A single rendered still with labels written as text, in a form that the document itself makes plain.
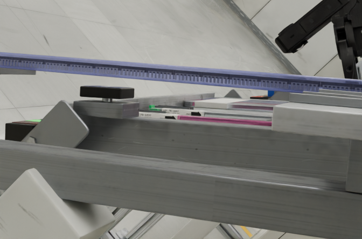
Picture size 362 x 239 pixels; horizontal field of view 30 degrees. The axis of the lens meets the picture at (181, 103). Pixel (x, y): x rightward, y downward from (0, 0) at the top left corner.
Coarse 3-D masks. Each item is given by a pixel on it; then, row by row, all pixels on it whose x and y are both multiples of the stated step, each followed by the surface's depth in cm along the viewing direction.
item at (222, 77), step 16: (0, 64) 48; (16, 64) 48; (32, 64) 47; (48, 64) 47; (64, 64) 47; (80, 64) 46; (96, 64) 46; (112, 64) 45; (128, 64) 45; (144, 64) 45; (160, 64) 44; (160, 80) 44; (176, 80) 44; (192, 80) 44; (208, 80) 43; (224, 80) 43; (240, 80) 43; (256, 80) 42; (272, 80) 42; (288, 80) 42; (304, 80) 41; (320, 80) 41; (336, 80) 41; (352, 80) 41
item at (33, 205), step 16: (32, 176) 45; (16, 192) 46; (32, 192) 45; (48, 192) 45; (0, 208) 46; (16, 208) 46; (32, 208) 45; (48, 208) 45; (64, 208) 45; (80, 208) 47; (96, 208) 48; (0, 224) 46; (16, 224) 46; (32, 224) 45; (48, 224) 45; (64, 224) 44; (80, 224) 45; (96, 224) 47
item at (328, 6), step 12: (324, 0) 88; (336, 0) 87; (348, 0) 87; (312, 12) 88; (324, 12) 88; (300, 24) 89; (312, 24) 88; (324, 24) 90; (288, 36) 90; (300, 36) 89; (288, 48) 90; (300, 48) 91
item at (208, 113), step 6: (150, 108) 97; (156, 108) 97; (204, 114) 94; (210, 114) 94; (216, 114) 94; (222, 114) 94; (228, 114) 93; (234, 114) 93; (240, 114) 93; (246, 114) 93; (252, 114) 92; (258, 114) 93; (264, 120) 92; (270, 120) 92
